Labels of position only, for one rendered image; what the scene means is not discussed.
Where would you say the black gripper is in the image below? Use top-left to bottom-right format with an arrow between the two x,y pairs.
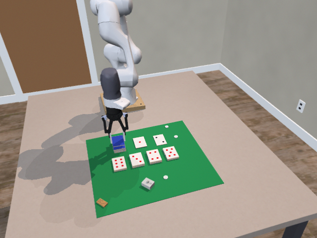
102,107 -> 129,144

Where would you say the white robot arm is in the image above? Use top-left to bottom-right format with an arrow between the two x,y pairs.
90,0 -> 142,110

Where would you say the white playing card with red pips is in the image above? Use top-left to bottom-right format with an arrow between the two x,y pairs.
112,156 -> 127,171
129,152 -> 145,166
146,149 -> 162,163
163,146 -> 179,159
133,136 -> 147,148

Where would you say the green felt mat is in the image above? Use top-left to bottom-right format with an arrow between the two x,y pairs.
86,120 -> 224,218

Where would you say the white card with black dots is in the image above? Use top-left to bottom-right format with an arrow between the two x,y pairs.
153,134 -> 167,146

